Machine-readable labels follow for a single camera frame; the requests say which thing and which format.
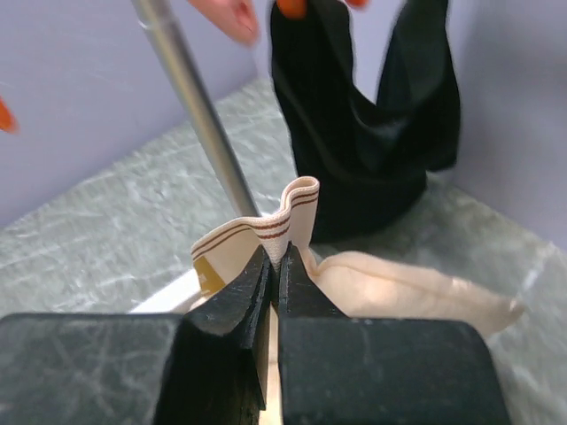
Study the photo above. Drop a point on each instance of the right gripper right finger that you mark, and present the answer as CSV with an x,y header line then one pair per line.
x,y
338,370

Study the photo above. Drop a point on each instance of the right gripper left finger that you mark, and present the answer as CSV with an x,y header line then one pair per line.
x,y
207,366

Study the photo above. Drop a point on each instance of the beige boxer underwear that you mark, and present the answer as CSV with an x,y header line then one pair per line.
x,y
358,284

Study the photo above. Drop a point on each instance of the orange clothespin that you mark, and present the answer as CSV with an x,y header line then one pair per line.
x,y
8,122

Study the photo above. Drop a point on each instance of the black underwear on green hanger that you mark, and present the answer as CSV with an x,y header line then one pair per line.
x,y
371,157

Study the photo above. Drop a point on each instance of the white metal drying rack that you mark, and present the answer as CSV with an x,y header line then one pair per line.
x,y
163,30

